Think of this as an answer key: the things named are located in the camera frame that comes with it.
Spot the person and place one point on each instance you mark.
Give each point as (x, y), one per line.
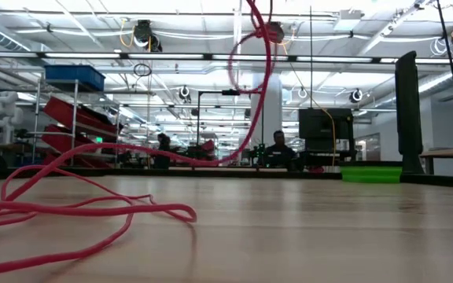
(281, 153)
(163, 147)

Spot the blue plastic bin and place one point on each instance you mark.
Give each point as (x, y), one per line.
(75, 76)

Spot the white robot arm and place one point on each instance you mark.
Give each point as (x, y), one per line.
(4, 114)

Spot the green collapsible container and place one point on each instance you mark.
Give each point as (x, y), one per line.
(368, 175)

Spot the metal shelf rack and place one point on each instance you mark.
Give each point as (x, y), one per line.
(74, 106)

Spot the black background robot arm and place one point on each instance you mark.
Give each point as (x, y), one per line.
(261, 155)

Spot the thin black vertical pole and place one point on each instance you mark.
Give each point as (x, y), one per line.
(311, 59)

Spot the black table edge rail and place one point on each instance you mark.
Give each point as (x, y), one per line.
(211, 173)

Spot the black gantry frame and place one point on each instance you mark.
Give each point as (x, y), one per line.
(211, 92)

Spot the white building column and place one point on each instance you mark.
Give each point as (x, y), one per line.
(273, 118)

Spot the wooden side table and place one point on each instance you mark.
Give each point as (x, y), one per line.
(446, 152)

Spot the black upright frame post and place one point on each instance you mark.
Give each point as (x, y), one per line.
(409, 118)

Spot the red shelf bin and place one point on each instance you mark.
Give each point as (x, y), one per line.
(47, 161)
(61, 137)
(63, 112)

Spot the long ceiling light bar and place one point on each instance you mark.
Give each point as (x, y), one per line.
(328, 59)

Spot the black monitor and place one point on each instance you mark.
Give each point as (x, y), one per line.
(321, 126)

